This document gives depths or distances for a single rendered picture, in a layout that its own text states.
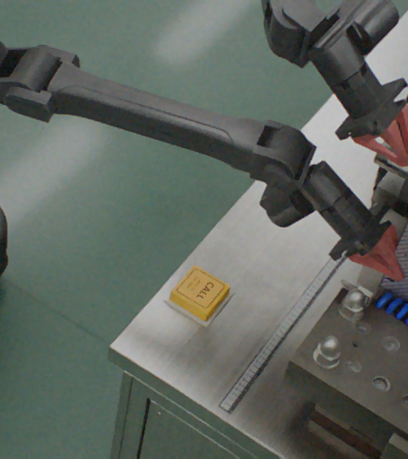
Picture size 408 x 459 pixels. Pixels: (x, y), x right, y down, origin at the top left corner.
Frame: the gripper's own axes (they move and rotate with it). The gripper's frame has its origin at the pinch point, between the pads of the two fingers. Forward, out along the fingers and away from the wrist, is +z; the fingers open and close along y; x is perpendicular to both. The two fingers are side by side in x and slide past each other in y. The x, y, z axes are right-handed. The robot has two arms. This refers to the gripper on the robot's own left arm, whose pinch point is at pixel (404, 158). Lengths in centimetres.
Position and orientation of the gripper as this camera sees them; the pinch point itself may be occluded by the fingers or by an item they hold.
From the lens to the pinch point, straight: 155.6
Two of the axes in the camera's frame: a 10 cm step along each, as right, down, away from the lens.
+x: 6.0, -1.4, -7.9
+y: -5.5, 6.5, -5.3
